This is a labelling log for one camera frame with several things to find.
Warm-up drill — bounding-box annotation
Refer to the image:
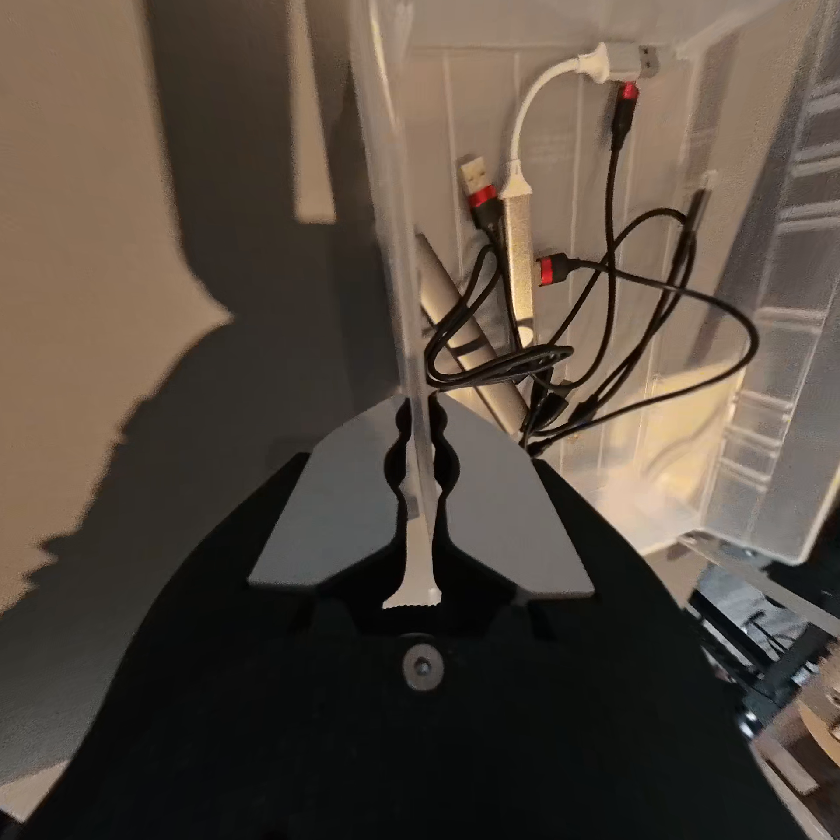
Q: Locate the clear plastic bin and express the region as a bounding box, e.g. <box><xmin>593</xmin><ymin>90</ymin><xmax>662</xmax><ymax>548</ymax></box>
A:
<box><xmin>289</xmin><ymin>0</ymin><xmax>840</xmax><ymax>611</ymax></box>

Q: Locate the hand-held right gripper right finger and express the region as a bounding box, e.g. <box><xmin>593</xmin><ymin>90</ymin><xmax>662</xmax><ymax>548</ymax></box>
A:
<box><xmin>430</xmin><ymin>392</ymin><xmax>597</xmax><ymax>601</ymax></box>

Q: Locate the black multi-head usb cable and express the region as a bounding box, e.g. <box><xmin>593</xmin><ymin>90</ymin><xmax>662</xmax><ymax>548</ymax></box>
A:
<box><xmin>423</xmin><ymin>79</ymin><xmax>761</xmax><ymax>458</ymax></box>

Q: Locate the silver usb hub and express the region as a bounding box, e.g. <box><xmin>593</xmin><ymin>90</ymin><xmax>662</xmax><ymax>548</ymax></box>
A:
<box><xmin>497</xmin><ymin>41</ymin><xmax>662</xmax><ymax>352</ymax></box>

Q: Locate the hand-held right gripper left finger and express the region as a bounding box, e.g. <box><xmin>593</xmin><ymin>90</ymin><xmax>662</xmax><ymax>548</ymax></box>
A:
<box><xmin>246</xmin><ymin>395</ymin><xmax>413</xmax><ymax>592</ymax></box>

